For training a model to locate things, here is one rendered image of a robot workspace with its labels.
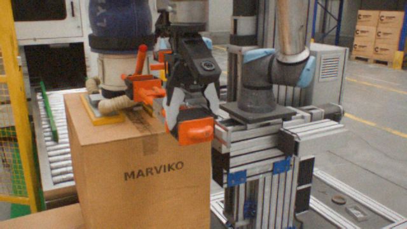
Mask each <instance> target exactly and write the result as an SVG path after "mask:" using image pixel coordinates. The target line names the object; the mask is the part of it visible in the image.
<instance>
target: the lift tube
mask: <svg viewBox="0 0 407 229"><path fill-rule="evenodd" d="M88 16H89V21H90V25H91V28H92V32H93V35H94V36H104V37H132V36H143V35H147V34H151V32H152V26H153V19H152V14H151V9H150V7H149V0H89V5H88ZM153 50H154V46H150V47H149V48H147V51H146V52H151V51H153ZM90 51H91V52H95V53H105V54H130V53H139V49H131V50H105V49H97V48H91V47H90Z"/></svg>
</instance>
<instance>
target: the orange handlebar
mask: <svg viewBox="0 0 407 229"><path fill-rule="evenodd" d="M150 68H151V71H159V70H165V68H164V64H150ZM126 76H127V75H126V74H122V75H121V79H122V80H123V81H124V82H125V79H126ZM137 93H138V94H139V95H140V96H141V97H142V98H143V99H144V100H142V101H143V102H144V103H145V104H146V105H147V106H150V105H152V106H153V99H155V97H154V96H153V95H155V96H157V97H158V98H162V97H165V96H166V92H165V90H164V89H163V88H162V89H158V87H153V88H152V89H151V90H145V89H144V88H140V89H138V91H137ZM162 115H163V116H164V117H165V110H163V111H162ZM212 131H213V129H212V127H211V126H210V125H206V126H204V127H202V128H195V127H193V128H191V129H189V130H188V131H187V133H186V135H187V136H188V137H189V138H191V139H203V138H206V137H209V136H210V135H211V134H212Z"/></svg>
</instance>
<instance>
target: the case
mask: <svg viewBox="0 0 407 229"><path fill-rule="evenodd" d="M81 94H88V91H84V92H70V93H63V99H64V109H65V114H66V124H67V134H68V140H69V150H70V156H71V161H72V171H73V176H74V182H75V185H76V189H77V193H78V198H79V203H80V204H81V208H82V211H83V216H84V219H85V224H86V229H210V180H211V141H209V142H201V143H196V144H190V145H185V146H180V145H179V142H178V141H177V140H176V139H175V138H174V137H173V136H172V135H171V134H170V133H166V132H165V124H161V123H160V122H159V121H158V120H157V119H156V118H152V117H151V116H150V115H148V114H147V112H145V110H143V109H142V110H137V111H134V110H133V109H132V108H131V107H127V108H125V109H123V108H122V109H120V110H119V111H120V112H121V114H122V115H123V116H124V117H125V122H121V123H112V124H107V125H98V126H93V124H92V122H91V120H90V118H89V115H88V113H87V111H86V109H85V107H84V106H83V104H82V102H81V100H80V97H79V96H80V95H81Z"/></svg>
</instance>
